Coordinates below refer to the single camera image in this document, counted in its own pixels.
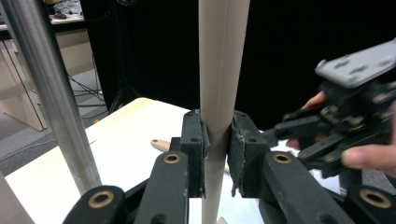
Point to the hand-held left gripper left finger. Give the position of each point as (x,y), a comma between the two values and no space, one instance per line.
(193,155)

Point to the beige slotted turner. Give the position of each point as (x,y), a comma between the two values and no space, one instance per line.
(221,62)

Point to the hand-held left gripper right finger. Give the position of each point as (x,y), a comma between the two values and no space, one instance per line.
(249,161)

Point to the black curtain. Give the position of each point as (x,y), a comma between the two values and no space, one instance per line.
(155,46)

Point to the black tripod stand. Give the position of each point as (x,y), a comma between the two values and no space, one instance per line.
(123,93)

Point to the white paper sheet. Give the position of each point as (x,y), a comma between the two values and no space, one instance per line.
(124,155)

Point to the metal utensil rack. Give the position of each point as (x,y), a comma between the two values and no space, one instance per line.
(56,102)

